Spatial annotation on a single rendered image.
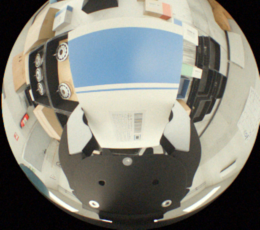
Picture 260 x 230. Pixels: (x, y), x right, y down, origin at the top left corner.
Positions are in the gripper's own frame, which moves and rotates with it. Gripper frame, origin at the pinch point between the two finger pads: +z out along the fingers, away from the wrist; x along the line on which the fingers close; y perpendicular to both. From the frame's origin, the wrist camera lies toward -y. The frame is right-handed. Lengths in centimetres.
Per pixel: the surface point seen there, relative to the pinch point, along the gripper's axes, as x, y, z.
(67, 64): -31.4, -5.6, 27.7
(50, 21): -55, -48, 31
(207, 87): 113, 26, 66
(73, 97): -33.1, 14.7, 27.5
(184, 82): 40, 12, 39
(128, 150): -2, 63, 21
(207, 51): 86, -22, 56
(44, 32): -56, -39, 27
